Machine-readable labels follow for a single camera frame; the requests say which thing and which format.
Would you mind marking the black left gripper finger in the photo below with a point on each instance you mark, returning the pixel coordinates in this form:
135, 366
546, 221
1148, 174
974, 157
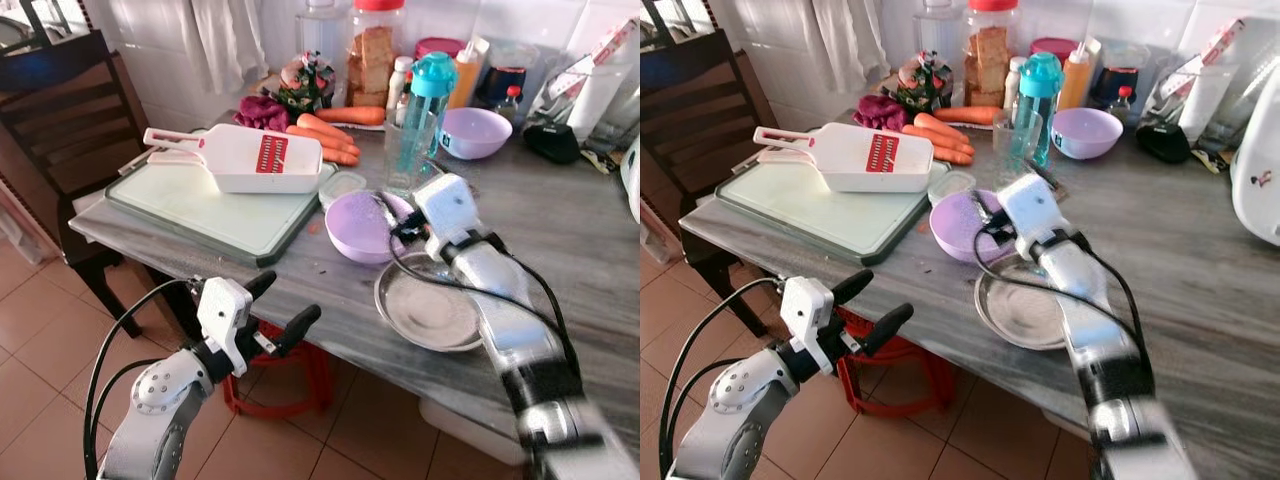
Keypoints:
852, 286
300, 325
260, 285
890, 325

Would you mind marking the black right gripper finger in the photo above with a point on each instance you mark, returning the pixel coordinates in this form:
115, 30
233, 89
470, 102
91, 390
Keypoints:
390, 212
982, 212

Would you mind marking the large lavender plastic bowl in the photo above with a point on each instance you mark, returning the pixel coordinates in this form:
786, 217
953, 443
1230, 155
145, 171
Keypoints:
355, 228
955, 228

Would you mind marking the round steel plate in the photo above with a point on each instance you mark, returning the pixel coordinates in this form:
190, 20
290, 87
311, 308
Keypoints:
425, 310
1020, 310

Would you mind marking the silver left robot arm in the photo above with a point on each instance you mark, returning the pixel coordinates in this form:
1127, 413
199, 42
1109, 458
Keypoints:
735, 410
150, 410

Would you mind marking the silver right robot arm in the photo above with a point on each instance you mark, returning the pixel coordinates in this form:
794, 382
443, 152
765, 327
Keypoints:
1100, 330
510, 330

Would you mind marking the small clear plastic container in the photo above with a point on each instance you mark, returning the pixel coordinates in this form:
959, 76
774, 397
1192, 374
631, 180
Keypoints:
343, 183
950, 182

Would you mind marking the red plastic stool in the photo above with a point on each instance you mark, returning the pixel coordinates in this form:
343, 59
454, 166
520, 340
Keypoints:
315, 370
930, 380

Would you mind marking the orange carrot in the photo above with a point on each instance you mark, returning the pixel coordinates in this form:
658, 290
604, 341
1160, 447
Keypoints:
320, 142
322, 128
938, 128
955, 157
342, 157
350, 115
932, 142
965, 115

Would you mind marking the clear drinking glass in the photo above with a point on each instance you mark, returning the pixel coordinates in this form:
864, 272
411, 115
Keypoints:
1012, 150
405, 150

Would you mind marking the pale green cutting board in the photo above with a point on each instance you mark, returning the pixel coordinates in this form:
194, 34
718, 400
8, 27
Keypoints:
820, 210
210, 210

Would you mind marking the small purple bowl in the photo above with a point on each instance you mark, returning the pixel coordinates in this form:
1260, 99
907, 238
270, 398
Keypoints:
475, 135
1088, 135

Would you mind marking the white red mandoline slicer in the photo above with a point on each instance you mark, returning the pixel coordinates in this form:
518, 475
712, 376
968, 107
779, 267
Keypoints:
235, 160
845, 160

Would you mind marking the small white bottle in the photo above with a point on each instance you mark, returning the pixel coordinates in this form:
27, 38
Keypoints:
1014, 80
400, 80

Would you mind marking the teal lidded water bottle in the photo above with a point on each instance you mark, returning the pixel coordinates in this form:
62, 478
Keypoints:
433, 78
1040, 78

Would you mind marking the clear bag of vegetables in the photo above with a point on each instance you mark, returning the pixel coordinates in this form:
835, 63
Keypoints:
922, 82
305, 82

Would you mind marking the red lidded cracker jar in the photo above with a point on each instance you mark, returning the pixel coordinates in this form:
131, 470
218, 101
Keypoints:
375, 60
990, 60

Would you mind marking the orange sauce bottle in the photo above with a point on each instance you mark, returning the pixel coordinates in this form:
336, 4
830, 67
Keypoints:
468, 75
1078, 75

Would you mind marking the small red capped bottle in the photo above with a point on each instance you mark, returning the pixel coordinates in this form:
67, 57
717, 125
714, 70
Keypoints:
509, 102
1122, 102

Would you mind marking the black pouch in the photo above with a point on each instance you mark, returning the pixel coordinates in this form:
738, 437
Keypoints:
552, 143
1163, 143

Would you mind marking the maroon lidded container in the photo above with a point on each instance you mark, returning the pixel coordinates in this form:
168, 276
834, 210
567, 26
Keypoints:
438, 46
1052, 46

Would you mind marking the dark glass jar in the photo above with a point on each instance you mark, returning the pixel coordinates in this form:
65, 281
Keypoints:
1118, 80
505, 78

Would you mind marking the clear empty jar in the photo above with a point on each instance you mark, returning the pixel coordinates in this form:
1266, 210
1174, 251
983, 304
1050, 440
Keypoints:
940, 30
320, 30

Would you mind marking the white plastic box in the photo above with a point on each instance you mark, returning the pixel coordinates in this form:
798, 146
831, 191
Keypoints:
1065, 420
470, 430

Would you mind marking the white hanging towel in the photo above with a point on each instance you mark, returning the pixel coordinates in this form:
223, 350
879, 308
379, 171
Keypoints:
845, 45
230, 45

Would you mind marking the dark wooden chair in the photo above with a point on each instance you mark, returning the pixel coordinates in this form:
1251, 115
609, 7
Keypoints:
700, 120
70, 120

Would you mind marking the white kitchen appliance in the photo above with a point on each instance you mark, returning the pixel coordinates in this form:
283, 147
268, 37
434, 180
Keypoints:
1260, 190
633, 180

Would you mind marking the clear plastic bag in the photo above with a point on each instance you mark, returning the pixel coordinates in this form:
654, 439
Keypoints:
590, 85
1200, 85

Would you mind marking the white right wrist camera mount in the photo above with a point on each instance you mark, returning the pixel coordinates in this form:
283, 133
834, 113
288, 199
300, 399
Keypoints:
1032, 210
450, 210

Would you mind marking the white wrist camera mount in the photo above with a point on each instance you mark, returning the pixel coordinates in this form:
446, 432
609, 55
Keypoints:
450, 210
1032, 210
225, 310
808, 310

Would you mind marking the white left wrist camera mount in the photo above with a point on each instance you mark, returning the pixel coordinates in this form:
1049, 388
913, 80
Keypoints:
808, 310
225, 310

